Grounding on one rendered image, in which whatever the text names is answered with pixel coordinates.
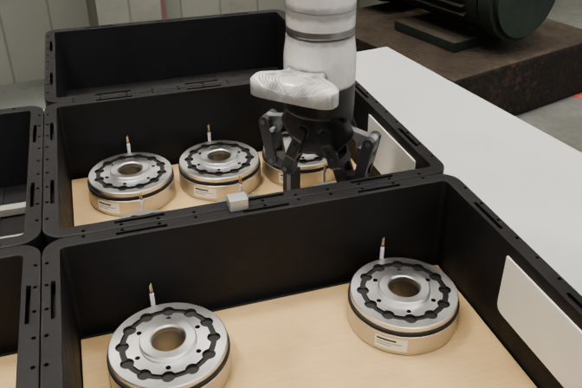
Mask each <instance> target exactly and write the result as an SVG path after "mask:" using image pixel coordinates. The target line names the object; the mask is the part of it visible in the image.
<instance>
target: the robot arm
mask: <svg viewBox="0 0 582 388"><path fill-rule="evenodd" d="M356 5H357V0H286V37H285V44H284V51H283V70H275V71H259V72H257V73H255V74H254V75H253V76H252V77H251V78H250V93H251V94H252V95H254V96H256V97H259V98H263V99H267V100H274V101H279V102H283V103H284V107H285V111H284V112H283V113H277V111H276V110H275V109H270V110H269V111H267V112H266V113H265V114H264V115H263V116H262V117H261V118H260V119H259V126H260V129H261V134H262V142H263V145H264V150H265V154H266V159H267V161H268V163H269V164H270V165H277V166H279V167H280V168H281V170H282V172H283V191H290V190H295V189H300V188H301V167H300V166H298V163H299V161H300V159H301V156H302V154H303V153H305V154H315V155H317V156H319V157H321V158H325V159H326V160H327V164H328V167H329V169H330V170H333V174H334V176H335V178H336V181H337V182H341V181H347V180H352V179H357V178H367V177H369V175H370V174H371V171H372V166H373V163H374V159H375V157H376V153H377V150H378V145H379V142H380V139H381V134H380V132H379V131H376V130H375V131H372V132H371V133H368V132H366V131H363V130H361V129H358V128H357V125H356V123H355V121H354V118H353V109H354V96H355V79H356V61H357V50H356V41H355V25H356V7H357V6H356ZM282 125H283V126H284V127H285V129H286V130H287V132H288V134H289V136H290V137H291V139H292V140H291V142H290V144H289V146H288V149H287V151H286V152H285V147H284V143H283V138H282V134H281V129H282ZM350 139H354V140H355V142H356V148H357V151H358V152H360V153H359V159H358V162H357V165H356V169H355V170H354V169H353V166H352V161H351V153H350V150H349V147H348V144H347V142H348V141H349V140H350ZM337 153H338V154H337Z"/></svg>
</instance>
